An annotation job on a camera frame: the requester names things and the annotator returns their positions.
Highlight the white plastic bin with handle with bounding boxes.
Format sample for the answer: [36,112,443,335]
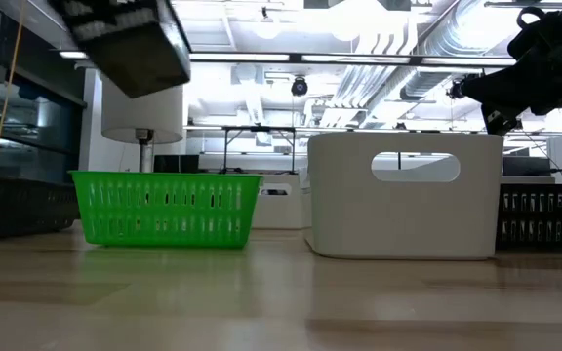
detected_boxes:
[251,174,312,231]
[303,132,505,261]

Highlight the large green slotted plastic basket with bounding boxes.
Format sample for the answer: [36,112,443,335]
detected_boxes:
[69,170,264,251]

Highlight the dark monitor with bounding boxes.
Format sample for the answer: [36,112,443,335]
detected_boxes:
[502,155,554,178]

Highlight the long ceiling light bar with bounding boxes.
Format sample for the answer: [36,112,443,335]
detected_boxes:
[59,49,519,68]

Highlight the black box behind lamp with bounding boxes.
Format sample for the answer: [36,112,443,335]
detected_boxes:
[152,154,201,174]

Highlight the white cylindrical lamp shade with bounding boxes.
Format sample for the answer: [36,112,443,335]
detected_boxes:
[100,72,185,145]

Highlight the metal lamp pole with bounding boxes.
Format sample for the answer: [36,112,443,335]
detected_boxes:
[134,128,156,174]

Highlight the dark glass cabinet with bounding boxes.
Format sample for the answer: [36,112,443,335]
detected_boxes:
[0,0,88,184]

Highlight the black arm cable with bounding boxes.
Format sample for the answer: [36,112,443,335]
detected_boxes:
[516,5,546,29]

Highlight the silver ventilation duct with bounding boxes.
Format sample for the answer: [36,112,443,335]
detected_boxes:
[400,0,506,102]

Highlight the round black ceiling camera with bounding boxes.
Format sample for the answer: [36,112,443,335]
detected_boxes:
[290,75,310,98]

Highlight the black folding table frame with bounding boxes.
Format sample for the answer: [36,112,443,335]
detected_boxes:
[220,125,298,176]

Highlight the yellow cord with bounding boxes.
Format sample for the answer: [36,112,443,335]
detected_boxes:
[0,12,24,176]

